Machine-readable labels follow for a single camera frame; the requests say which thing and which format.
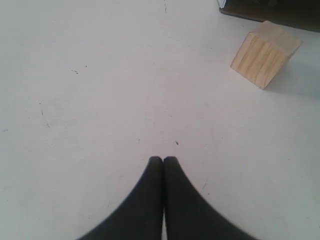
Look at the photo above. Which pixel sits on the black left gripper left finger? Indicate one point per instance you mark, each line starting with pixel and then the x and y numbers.
pixel 140 215

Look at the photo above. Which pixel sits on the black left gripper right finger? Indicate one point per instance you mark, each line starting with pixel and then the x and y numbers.
pixel 188 216

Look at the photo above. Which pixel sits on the blue printed cardboard box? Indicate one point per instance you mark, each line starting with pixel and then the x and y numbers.
pixel 300 14

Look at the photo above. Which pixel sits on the light wooden cube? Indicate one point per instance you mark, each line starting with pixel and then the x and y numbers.
pixel 264 51

